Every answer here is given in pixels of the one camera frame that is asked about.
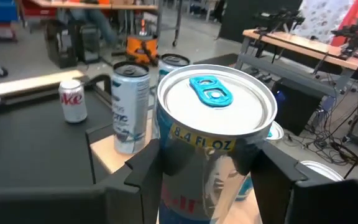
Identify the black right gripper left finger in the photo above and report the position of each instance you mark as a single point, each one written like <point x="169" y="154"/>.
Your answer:
<point x="149" y="174"/>

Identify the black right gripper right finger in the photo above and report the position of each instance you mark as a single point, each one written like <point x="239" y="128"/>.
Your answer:
<point x="272" y="186"/>

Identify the silver Diet Coke can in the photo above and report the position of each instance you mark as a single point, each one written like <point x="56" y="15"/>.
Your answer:
<point x="322" y="168"/>
<point x="72" y="105"/>

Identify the blue silver Red Bull can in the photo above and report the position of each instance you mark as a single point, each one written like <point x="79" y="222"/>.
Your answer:
<point x="216" y="118"/>
<point x="277" y="132"/>

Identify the Celsius Arctic Vibe can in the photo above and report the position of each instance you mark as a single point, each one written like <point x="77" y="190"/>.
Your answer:
<point x="129" y="109"/>
<point x="172" y="60"/>

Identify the wooden shelf with black legs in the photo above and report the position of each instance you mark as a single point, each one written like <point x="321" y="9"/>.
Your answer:
<point x="107" y="155"/>

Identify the black computer case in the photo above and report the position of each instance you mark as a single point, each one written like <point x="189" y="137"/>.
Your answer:
<point x="297" y="109"/>

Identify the orange shop vacuum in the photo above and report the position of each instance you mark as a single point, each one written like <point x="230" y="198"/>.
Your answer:
<point x="138" y="48"/>

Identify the black computer tower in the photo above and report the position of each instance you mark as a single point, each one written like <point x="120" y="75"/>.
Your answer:
<point x="85" y="43"/>

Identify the person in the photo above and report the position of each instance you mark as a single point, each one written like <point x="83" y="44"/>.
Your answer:
<point x="104" y="28"/>

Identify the black partition panel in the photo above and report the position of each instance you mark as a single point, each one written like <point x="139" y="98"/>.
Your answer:
<point x="244" y="18"/>

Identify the white patterned curtain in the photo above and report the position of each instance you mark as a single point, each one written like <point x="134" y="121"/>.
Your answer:
<point x="322" y="15"/>

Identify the small black floor object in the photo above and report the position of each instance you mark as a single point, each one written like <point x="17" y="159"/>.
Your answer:
<point x="0" y="71"/>

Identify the wooden table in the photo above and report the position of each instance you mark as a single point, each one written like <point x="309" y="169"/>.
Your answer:
<point x="73" y="4"/>

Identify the black curved bracket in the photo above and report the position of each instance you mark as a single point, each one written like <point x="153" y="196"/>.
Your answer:
<point x="99" y="76"/>

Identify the wooden workbench grey frame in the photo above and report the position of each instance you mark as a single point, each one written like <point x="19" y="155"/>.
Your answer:
<point x="306" y="46"/>

